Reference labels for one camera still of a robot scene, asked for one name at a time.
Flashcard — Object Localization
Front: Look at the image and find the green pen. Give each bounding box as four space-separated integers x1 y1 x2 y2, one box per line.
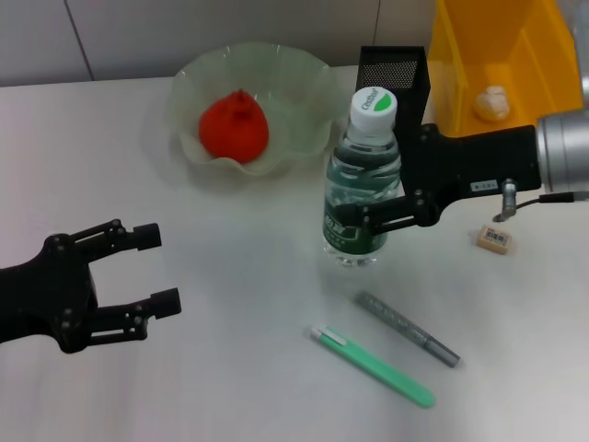
308 324 436 410

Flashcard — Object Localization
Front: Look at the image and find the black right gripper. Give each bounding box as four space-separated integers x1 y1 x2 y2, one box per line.
338 122 543 237

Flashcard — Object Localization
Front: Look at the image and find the green glass fruit bowl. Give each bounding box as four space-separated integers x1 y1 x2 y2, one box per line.
166 41 347 177

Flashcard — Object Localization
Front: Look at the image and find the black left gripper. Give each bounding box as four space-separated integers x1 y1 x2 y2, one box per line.
0 218 182 355

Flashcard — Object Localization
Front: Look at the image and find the clear green-label water bottle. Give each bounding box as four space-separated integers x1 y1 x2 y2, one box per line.
320 86 400 268

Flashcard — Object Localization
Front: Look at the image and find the black mesh pen holder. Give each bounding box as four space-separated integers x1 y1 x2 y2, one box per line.
356 45 433 139

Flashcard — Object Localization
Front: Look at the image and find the beige eraser with barcode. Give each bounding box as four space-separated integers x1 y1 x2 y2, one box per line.
471 223 517 254

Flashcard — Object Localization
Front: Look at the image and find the grey glitter pen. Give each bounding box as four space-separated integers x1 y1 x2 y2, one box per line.
356 290 461 368

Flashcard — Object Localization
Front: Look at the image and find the yellow plastic bin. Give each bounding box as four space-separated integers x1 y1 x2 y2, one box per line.
427 0 583 139

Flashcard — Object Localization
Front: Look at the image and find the white paper ball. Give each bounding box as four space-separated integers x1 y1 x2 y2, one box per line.
472 85 511 122

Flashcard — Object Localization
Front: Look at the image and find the red-orange soft orange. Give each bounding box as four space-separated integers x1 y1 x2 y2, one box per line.
198 89 271 165

